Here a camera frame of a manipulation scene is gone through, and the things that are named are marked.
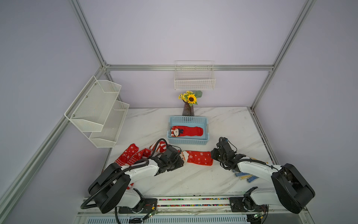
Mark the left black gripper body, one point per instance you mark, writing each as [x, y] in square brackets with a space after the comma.
[176, 163]

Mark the lower white mesh shelf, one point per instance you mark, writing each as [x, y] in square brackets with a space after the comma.
[109, 135]

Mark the red snowman sock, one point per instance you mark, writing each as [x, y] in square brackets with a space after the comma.
[182, 131]

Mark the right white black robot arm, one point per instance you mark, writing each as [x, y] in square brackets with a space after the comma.
[288, 188]

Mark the yellow artificial sunflower bouquet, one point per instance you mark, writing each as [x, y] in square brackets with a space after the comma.
[190, 97]

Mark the red bear face sock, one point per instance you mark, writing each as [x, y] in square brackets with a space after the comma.
[143, 154]

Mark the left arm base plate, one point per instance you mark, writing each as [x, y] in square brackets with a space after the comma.
[143, 207]

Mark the white mesh shelf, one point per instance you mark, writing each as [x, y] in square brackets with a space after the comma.
[109, 135]
[90, 110]

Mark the red lettered sock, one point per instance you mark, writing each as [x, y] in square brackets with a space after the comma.
[127, 155]

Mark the aluminium rail front frame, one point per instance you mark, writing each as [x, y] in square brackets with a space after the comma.
[200, 205]

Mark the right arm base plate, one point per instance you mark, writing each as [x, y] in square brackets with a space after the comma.
[245, 204]

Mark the red snowflake santa sock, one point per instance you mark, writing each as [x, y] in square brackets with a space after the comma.
[197, 157]

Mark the red white striped sock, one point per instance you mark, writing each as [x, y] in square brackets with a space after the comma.
[161, 147]

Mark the light blue plastic basket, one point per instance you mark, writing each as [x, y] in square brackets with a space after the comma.
[189, 121]

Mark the upper white mesh shelf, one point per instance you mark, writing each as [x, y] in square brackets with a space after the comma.
[90, 110]

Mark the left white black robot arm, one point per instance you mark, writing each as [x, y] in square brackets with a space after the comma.
[113, 189]

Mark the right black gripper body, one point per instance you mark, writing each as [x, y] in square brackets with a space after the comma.
[216, 155]

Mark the dark ribbed glass vase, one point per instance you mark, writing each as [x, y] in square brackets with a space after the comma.
[188, 110]

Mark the white wire wall basket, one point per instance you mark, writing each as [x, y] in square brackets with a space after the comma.
[194, 76]

